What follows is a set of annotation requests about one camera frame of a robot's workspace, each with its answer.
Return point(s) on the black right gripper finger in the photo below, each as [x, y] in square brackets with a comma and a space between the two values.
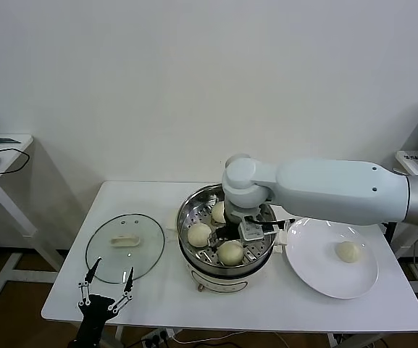
[251, 254]
[213, 242]

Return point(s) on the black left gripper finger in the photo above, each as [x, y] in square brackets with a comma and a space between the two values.
[83, 293]
[128, 288]

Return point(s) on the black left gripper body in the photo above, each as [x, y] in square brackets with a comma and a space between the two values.
[95, 311]

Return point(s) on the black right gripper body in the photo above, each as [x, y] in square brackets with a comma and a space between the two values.
[230, 228]

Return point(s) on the white steamed baozi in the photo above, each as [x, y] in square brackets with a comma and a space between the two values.
[230, 253]
[347, 252]
[218, 214]
[198, 234]

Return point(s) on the round glass pot lid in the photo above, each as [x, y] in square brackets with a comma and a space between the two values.
[125, 241]

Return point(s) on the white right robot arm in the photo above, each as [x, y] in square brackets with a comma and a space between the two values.
[321, 188]

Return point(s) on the stainless steel steamer basket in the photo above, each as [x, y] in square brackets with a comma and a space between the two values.
[194, 206]

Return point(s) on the white electric cooker base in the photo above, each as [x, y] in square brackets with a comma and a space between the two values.
[223, 282]

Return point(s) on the white power strip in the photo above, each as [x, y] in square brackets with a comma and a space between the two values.
[158, 337]

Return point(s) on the white round plate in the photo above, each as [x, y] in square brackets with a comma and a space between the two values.
[313, 261]

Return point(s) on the white side table with mouse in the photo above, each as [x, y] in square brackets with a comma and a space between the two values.
[2, 161]

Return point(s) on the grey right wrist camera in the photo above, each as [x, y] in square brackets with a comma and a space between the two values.
[251, 231]

